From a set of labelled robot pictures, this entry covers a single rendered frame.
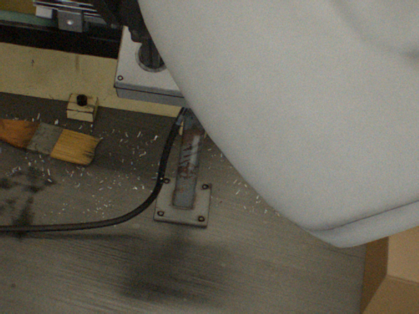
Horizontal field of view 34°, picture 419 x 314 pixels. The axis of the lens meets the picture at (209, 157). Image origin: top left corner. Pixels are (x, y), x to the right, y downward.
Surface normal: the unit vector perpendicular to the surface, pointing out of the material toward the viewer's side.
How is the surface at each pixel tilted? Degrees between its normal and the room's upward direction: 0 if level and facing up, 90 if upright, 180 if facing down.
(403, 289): 90
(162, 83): 27
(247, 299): 0
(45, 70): 90
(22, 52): 90
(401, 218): 75
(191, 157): 90
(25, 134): 0
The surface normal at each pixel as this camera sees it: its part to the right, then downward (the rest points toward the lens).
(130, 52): 0.06, -0.22
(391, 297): -0.23, 0.73
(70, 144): 0.13, -0.61
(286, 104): -0.44, 0.16
